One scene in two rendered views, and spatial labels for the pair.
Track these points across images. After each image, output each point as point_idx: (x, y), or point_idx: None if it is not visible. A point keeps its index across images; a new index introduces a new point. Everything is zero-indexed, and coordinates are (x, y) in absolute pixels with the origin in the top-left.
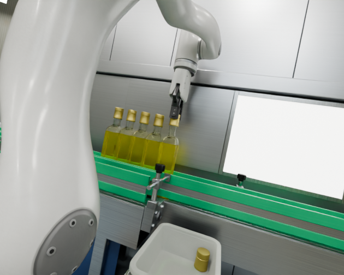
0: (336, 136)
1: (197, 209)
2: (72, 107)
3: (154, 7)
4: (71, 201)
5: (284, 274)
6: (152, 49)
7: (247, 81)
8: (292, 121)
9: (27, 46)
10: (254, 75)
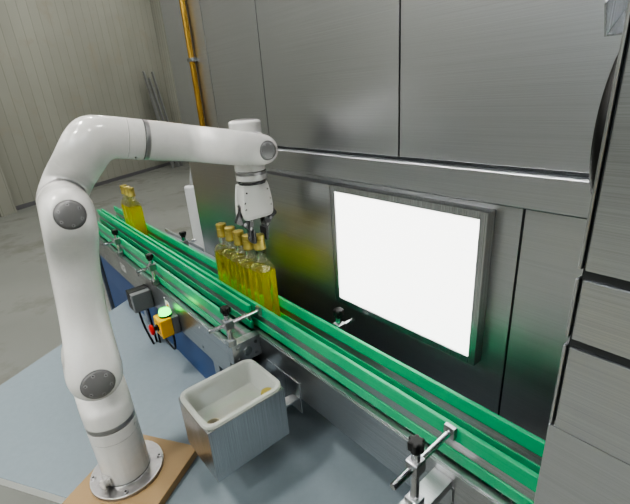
0: (453, 261)
1: (286, 347)
2: (84, 321)
3: (235, 53)
4: (90, 367)
5: (349, 429)
6: None
7: (341, 168)
8: (398, 234)
9: (57, 300)
10: (347, 158)
